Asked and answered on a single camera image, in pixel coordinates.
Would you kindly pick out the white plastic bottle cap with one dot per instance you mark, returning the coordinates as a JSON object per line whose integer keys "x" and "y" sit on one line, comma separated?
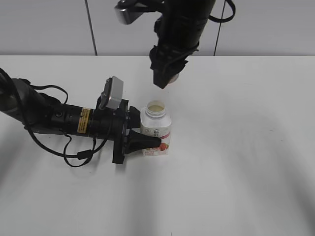
{"x": 173, "y": 79}

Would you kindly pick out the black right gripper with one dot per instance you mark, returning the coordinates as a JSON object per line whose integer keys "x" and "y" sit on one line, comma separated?
{"x": 178, "y": 37}

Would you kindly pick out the white yili changqing yogurt bottle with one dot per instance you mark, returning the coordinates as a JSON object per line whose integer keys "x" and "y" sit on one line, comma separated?
{"x": 156, "y": 122}

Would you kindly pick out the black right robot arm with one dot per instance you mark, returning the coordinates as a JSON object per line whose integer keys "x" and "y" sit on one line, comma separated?
{"x": 188, "y": 8}

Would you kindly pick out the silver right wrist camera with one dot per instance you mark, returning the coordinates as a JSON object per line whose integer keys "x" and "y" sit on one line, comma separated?
{"x": 128, "y": 11}

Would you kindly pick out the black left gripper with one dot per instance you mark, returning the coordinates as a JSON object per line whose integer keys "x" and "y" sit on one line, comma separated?
{"x": 111, "y": 125}

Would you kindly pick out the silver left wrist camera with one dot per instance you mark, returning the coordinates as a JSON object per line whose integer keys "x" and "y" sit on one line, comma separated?
{"x": 112, "y": 94}

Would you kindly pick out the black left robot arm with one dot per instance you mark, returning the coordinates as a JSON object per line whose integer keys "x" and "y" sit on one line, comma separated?
{"x": 43, "y": 114}

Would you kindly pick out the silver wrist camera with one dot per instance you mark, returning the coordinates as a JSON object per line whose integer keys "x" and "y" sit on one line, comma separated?
{"x": 112, "y": 94}
{"x": 128, "y": 11}

